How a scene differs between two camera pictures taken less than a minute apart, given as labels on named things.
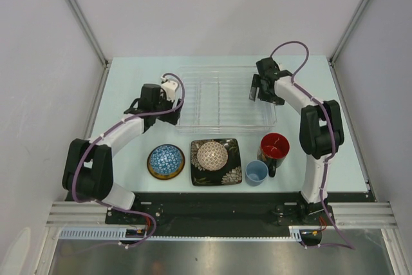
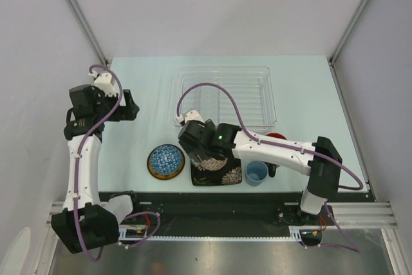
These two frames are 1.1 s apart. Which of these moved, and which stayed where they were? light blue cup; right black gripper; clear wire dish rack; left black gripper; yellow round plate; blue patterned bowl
Moved: right black gripper; left black gripper
Stayed: yellow round plate; blue patterned bowl; clear wire dish rack; light blue cup
